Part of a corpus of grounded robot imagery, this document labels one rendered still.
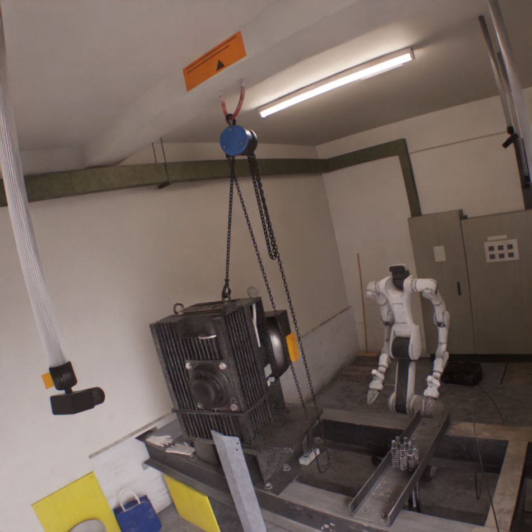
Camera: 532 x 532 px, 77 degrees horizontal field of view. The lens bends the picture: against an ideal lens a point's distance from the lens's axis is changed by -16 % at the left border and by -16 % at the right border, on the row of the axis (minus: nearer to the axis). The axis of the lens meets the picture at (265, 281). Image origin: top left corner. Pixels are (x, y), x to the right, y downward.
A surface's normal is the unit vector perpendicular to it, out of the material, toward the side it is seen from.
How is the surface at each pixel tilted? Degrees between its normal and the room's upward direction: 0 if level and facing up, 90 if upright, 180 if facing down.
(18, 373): 90
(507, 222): 90
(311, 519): 90
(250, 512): 90
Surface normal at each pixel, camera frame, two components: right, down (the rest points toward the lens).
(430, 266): -0.63, 0.25
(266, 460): 0.74, -0.07
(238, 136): -0.36, 0.25
